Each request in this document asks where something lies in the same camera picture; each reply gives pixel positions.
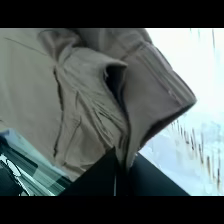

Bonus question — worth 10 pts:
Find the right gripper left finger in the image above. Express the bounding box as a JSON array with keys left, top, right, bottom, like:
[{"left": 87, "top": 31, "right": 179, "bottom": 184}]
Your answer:
[{"left": 59, "top": 146, "right": 118, "bottom": 197}]

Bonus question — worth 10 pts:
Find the beige garment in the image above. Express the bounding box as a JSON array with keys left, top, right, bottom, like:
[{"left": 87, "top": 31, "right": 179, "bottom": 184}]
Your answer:
[{"left": 0, "top": 28, "right": 198, "bottom": 183}]

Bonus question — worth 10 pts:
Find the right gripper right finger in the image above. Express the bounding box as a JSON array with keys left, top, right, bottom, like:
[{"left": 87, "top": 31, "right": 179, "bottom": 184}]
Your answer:
[{"left": 117, "top": 152, "right": 190, "bottom": 197}]

